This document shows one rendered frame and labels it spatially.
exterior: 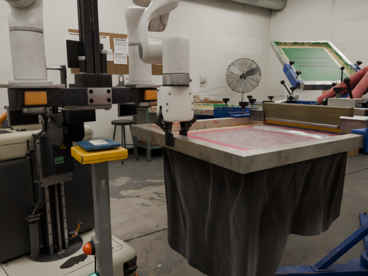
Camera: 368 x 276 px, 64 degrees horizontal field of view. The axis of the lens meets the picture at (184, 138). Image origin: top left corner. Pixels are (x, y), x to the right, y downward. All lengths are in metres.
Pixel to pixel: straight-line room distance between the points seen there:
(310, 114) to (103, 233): 0.84
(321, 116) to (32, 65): 0.99
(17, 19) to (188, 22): 4.65
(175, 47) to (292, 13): 5.91
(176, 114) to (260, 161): 0.29
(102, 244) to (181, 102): 0.49
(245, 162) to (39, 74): 0.69
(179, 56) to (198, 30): 4.85
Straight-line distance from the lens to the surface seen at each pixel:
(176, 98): 0.80
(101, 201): 0.91
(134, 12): 1.26
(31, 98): 1.00
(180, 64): 0.80
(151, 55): 0.86
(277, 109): 1.30
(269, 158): 0.66
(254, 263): 0.89
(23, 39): 1.03
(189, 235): 1.04
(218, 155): 0.67
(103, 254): 0.98
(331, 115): 1.16
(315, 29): 6.27
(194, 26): 5.60
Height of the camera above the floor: 1.13
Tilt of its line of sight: 10 degrees down
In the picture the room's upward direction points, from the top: straight up
